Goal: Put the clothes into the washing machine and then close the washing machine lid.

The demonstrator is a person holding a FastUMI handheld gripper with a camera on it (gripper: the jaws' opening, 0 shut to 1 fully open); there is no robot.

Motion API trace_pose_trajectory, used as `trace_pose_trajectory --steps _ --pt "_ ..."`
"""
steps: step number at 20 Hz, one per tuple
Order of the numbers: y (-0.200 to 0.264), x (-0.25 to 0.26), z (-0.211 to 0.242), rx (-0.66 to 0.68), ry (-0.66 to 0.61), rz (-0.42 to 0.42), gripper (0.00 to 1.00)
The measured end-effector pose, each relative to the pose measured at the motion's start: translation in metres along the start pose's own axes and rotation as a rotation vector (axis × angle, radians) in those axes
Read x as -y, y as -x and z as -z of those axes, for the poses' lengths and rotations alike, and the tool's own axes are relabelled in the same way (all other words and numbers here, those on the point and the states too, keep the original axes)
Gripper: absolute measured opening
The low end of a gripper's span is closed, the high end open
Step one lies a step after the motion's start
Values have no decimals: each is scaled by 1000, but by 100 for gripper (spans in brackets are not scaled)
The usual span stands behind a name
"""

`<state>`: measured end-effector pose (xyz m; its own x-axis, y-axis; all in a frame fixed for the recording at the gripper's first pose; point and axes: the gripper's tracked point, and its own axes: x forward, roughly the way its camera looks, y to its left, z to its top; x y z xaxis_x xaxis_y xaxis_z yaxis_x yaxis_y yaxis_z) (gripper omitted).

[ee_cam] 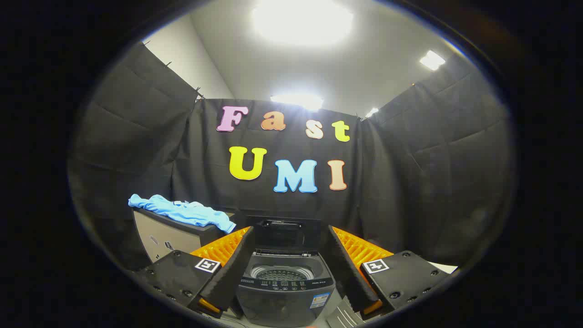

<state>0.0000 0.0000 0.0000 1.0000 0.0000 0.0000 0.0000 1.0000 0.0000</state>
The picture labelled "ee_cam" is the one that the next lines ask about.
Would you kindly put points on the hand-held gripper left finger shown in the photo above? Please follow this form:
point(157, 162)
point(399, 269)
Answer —
point(230, 269)

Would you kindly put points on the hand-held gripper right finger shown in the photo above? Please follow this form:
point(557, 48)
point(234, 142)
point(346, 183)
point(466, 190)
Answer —
point(346, 269)

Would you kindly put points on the black washing machine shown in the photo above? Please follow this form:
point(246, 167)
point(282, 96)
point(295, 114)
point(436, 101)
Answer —
point(282, 296)

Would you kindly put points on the light blue polo shirt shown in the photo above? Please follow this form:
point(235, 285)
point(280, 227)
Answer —
point(182, 212)

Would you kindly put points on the grey ribbed object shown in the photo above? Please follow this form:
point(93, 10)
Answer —
point(342, 315)

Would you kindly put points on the grey cabinet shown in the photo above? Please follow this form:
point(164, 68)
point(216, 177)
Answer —
point(168, 237)

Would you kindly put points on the black backdrop cloth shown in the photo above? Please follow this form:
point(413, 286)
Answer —
point(401, 182)

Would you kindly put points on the ceiling light panel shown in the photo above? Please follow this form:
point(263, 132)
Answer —
point(432, 60)
point(298, 101)
point(372, 112)

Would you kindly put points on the large ceiling light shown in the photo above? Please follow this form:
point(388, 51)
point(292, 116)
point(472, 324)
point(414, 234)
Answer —
point(303, 20)

